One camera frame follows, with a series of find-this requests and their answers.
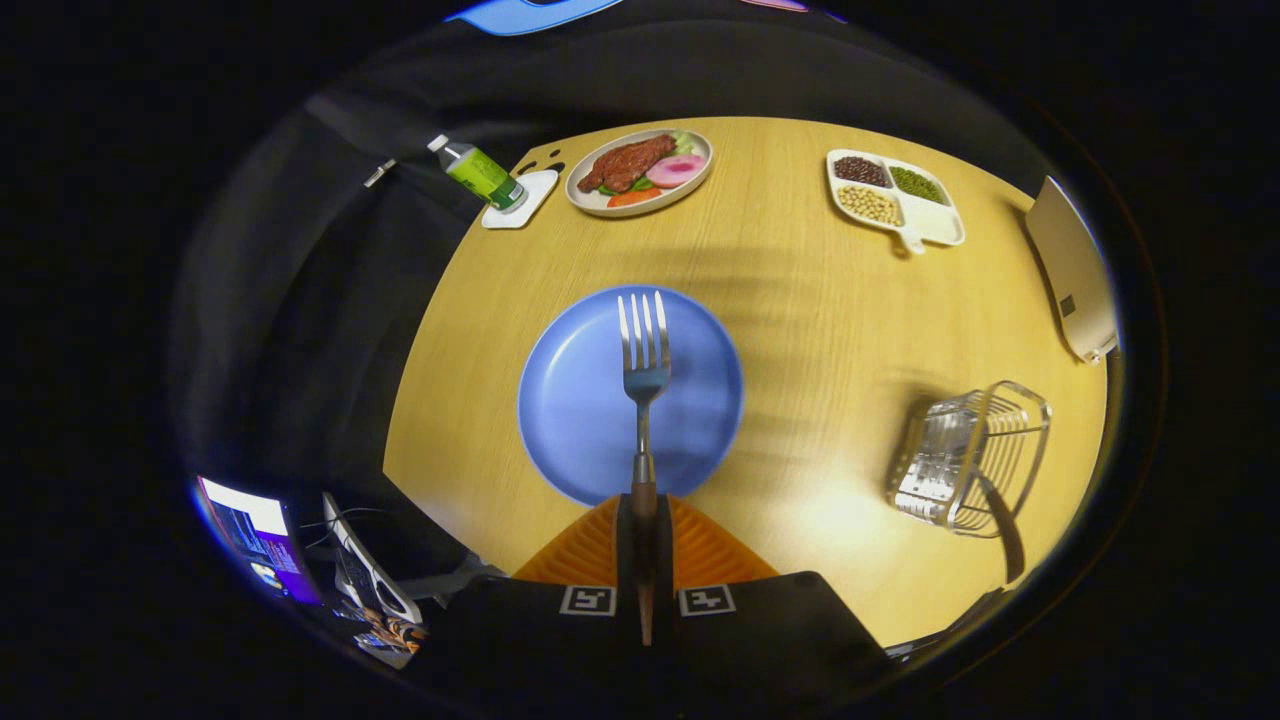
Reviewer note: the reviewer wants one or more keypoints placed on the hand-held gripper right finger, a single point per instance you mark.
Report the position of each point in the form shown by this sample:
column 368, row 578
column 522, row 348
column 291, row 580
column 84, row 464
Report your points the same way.
column 664, row 560

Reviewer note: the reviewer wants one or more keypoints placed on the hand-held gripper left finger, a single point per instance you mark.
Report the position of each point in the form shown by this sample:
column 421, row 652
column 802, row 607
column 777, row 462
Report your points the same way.
column 627, row 560

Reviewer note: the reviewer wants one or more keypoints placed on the blue round plate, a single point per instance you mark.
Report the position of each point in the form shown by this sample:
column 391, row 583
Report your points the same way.
column 570, row 400

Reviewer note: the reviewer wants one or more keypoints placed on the white square coaster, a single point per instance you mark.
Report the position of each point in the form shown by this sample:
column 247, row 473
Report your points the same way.
column 537, row 195

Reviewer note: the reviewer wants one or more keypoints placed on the computer screen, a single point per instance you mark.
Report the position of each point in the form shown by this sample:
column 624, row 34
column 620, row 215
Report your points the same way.
column 250, row 520

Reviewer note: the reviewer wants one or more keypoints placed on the oval plate of food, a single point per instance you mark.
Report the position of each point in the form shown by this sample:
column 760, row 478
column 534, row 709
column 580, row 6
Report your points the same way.
column 630, row 165

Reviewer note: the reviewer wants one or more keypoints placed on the green drink bottle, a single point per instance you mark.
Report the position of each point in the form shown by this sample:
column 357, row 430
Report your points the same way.
column 480, row 172

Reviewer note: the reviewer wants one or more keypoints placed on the white divided tray of beans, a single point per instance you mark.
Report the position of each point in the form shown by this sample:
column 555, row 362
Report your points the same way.
column 935, row 220

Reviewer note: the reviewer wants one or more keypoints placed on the silver cloth clip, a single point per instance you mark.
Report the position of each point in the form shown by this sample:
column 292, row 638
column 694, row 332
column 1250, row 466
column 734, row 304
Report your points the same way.
column 380, row 172

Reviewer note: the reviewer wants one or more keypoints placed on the cream toaster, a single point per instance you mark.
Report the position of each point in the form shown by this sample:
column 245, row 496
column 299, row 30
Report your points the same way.
column 1075, row 270

